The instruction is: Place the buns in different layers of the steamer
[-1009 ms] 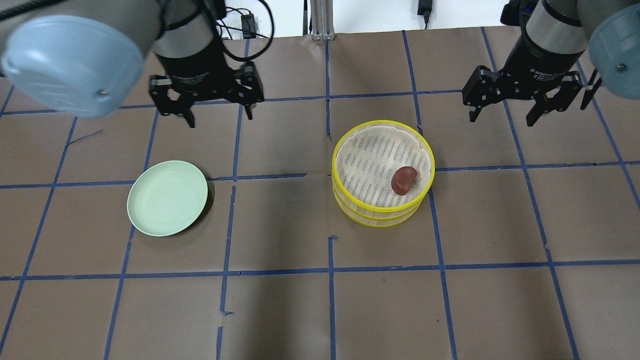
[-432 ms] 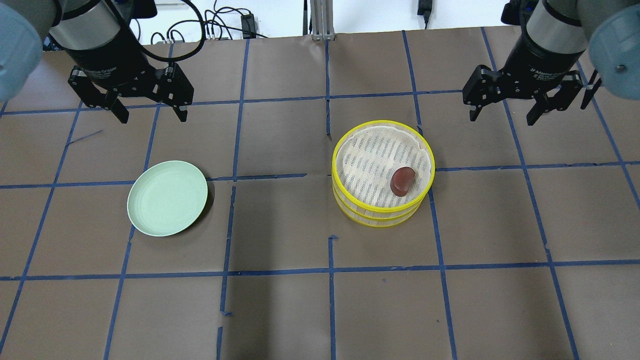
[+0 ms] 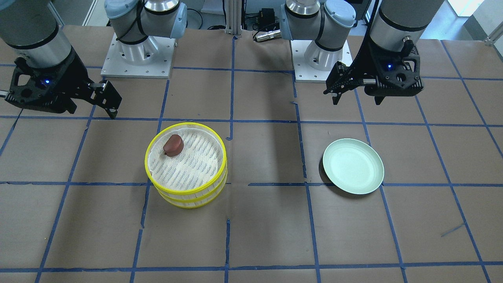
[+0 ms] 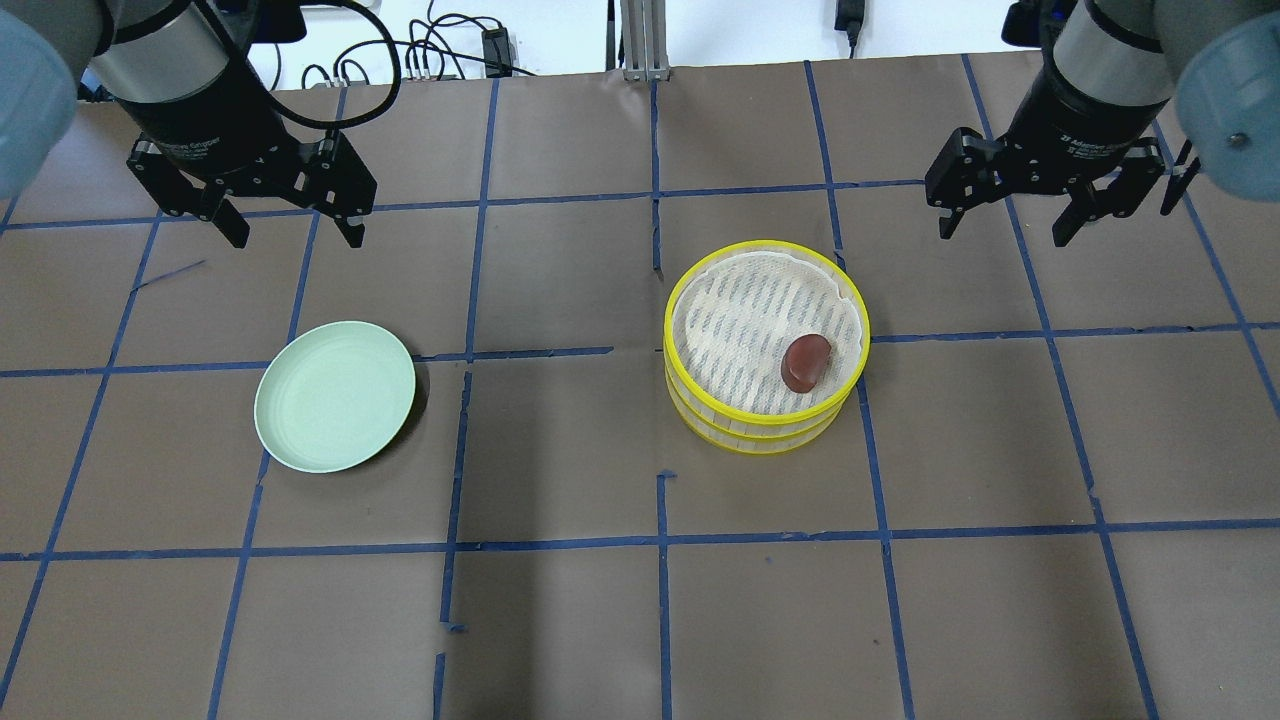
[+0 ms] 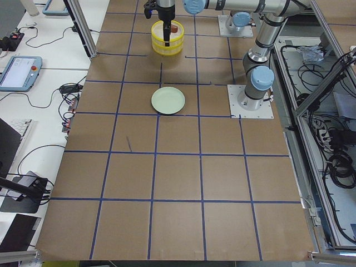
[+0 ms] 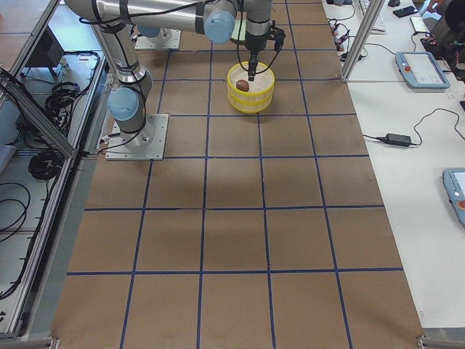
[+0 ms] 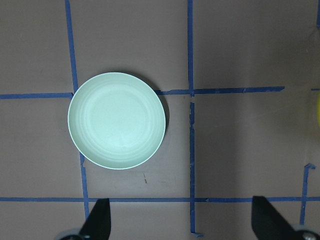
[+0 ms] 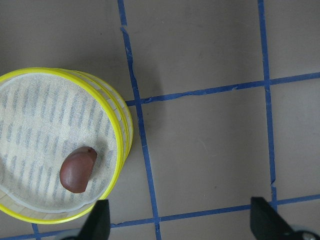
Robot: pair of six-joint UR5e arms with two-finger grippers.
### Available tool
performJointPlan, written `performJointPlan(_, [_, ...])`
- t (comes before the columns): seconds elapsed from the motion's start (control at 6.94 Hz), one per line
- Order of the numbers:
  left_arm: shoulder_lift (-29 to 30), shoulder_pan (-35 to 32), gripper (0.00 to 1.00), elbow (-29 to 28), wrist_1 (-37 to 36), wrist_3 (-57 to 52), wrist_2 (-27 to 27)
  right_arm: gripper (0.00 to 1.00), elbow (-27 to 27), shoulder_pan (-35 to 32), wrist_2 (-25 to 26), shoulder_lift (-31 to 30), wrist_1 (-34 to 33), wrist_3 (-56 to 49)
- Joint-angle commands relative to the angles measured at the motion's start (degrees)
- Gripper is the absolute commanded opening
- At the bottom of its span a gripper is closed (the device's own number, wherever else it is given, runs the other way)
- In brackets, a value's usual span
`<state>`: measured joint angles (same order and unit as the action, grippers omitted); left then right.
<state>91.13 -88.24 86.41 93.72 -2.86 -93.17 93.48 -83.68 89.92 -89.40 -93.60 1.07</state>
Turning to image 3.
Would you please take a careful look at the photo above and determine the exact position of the brown bun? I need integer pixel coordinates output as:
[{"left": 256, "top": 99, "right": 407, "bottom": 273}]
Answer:
[{"left": 162, "top": 134, "right": 184, "bottom": 157}]

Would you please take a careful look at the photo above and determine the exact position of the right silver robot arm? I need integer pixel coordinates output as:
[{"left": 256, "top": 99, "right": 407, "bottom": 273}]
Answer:
[{"left": 1, "top": 0, "right": 187, "bottom": 119}]

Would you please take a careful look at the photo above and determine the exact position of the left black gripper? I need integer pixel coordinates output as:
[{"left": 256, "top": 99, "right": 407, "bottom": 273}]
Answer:
[{"left": 323, "top": 37, "right": 424, "bottom": 105}]

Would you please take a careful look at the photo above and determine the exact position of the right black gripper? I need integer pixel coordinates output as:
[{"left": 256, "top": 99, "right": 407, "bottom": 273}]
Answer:
[{"left": 4, "top": 50, "right": 122, "bottom": 119}]

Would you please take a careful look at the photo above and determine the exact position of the aluminium frame post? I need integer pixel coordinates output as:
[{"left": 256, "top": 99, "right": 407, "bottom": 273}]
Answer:
[{"left": 223, "top": 0, "right": 245, "bottom": 38}]

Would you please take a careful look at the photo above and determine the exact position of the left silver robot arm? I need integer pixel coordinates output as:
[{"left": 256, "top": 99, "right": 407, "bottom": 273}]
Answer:
[{"left": 279, "top": 0, "right": 442, "bottom": 105}]

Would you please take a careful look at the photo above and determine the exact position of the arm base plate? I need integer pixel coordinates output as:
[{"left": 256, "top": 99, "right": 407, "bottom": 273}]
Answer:
[
  {"left": 290, "top": 40, "right": 353, "bottom": 83},
  {"left": 101, "top": 35, "right": 177, "bottom": 79}
]

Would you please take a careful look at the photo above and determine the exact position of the light green plate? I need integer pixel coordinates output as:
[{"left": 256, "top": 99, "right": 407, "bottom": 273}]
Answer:
[{"left": 322, "top": 138, "right": 385, "bottom": 195}]

